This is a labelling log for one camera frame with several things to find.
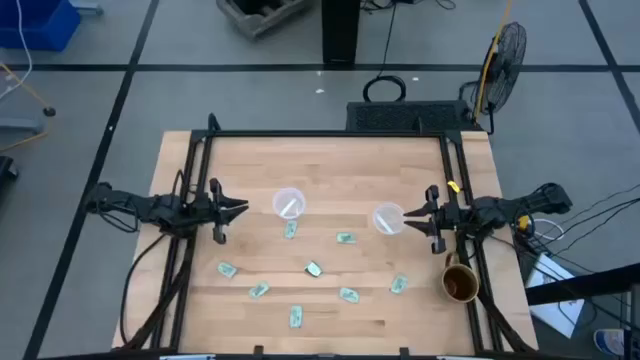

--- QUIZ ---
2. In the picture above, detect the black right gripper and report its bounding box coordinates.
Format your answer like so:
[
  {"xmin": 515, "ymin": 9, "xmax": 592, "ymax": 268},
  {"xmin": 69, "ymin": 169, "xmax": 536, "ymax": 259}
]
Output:
[{"xmin": 402, "ymin": 184, "xmax": 474, "ymax": 255}]

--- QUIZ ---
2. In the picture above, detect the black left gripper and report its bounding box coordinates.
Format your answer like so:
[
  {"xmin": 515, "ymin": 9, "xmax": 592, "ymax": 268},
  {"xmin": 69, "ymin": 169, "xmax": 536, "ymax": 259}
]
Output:
[{"xmin": 197, "ymin": 177, "xmax": 250, "ymax": 246}]

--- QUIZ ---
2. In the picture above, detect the clear plastic bin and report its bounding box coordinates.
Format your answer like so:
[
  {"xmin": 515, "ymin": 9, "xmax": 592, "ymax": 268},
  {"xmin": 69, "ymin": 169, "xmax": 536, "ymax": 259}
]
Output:
[
  {"xmin": 272, "ymin": 187, "xmax": 307, "ymax": 221},
  {"xmin": 372, "ymin": 201, "xmax": 407, "ymax": 236}
]

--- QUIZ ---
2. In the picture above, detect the brown ceramic mug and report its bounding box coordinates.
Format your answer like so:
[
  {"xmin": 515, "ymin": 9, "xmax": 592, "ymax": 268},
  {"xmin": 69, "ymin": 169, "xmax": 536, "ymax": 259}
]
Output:
[{"xmin": 440, "ymin": 251, "xmax": 480, "ymax": 304}]

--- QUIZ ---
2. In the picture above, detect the black mesh case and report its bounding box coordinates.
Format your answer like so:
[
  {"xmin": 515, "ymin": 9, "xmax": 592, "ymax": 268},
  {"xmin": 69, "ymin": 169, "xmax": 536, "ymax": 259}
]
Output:
[{"xmin": 345, "ymin": 99, "xmax": 482, "ymax": 134}]

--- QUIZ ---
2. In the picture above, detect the white box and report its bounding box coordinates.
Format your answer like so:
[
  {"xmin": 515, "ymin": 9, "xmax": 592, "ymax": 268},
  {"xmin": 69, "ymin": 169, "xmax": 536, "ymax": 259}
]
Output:
[{"xmin": 524, "ymin": 252, "xmax": 586, "ymax": 340}]

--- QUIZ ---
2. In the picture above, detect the black floor fan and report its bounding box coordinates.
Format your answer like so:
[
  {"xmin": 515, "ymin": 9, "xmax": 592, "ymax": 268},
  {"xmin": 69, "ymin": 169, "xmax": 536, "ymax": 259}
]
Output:
[{"xmin": 458, "ymin": 21, "xmax": 528, "ymax": 136}]

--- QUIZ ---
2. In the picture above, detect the black beam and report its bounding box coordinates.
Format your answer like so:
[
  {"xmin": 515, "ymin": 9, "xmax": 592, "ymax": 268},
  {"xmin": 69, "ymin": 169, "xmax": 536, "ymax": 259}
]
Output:
[{"xmin": 524, "ymin": 262, "xmax": 640, "ymax": 307}]

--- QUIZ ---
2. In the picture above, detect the grey moulded crate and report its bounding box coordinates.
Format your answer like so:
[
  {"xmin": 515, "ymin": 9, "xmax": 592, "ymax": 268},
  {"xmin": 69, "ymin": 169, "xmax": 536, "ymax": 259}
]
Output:
[{"xmin": 215, "ymin": 0, "xmax": 317, "ymax": 41}]

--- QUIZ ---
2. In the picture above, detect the black tower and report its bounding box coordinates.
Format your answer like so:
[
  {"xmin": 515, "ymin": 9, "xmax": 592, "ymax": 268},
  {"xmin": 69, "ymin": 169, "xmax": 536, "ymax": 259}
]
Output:
[{"xmin": 321, "ymin": 0, "xmax": 362, "ymax": 66}]

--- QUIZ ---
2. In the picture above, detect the person's shoe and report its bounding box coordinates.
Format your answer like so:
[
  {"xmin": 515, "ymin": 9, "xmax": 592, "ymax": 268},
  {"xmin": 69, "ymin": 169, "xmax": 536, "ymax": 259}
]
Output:
[{"xmin": 593, "ymin": 328, "xmax": 626, "ymax": 358}]

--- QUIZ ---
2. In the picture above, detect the blue plastic bin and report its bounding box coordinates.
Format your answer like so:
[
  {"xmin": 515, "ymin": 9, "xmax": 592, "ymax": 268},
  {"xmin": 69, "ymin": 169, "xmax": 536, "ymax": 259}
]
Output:
[{"xmin": 0, "ymin": 0, "xmax": 82, "ymax": 52}]

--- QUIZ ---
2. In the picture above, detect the black cable bundle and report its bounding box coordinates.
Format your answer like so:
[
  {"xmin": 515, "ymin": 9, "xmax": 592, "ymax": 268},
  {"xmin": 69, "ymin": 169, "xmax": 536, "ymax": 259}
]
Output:
[
  {"xmin": 118, "ymin": 232, "xmax": 194, "ymax": 351},
  {"xmin": 472, "ymin": 289, "xmax": 531, "ymax": 357}
]

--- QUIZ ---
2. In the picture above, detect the black table frame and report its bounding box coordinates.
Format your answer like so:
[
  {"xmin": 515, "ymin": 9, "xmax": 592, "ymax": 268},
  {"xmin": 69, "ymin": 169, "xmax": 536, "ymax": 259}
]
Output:
[{"xmin": 149, "ymin": 113, "xmax": 531, "ymax": 360}]

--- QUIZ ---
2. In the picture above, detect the coiled black cable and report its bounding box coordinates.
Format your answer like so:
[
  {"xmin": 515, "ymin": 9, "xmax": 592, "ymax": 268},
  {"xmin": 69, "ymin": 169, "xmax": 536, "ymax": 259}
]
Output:
[{"xmin": 362, "ymin": 2, "xmax": 407, "ymax": 104}]

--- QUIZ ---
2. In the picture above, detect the yellow cable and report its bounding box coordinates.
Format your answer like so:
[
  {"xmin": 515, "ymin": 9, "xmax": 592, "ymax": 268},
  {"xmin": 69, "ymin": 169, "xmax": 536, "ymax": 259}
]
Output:
[{"xmin": 472, "ymin": 0, "xmax": 515, "ymax": 121}]

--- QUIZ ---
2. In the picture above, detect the white cable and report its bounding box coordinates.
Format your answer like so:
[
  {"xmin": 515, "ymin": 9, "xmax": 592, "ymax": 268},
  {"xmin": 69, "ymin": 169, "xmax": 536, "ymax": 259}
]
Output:
[{"xmin": 0, "ymin": 0, "xmax": 34, "ymax": 101}]

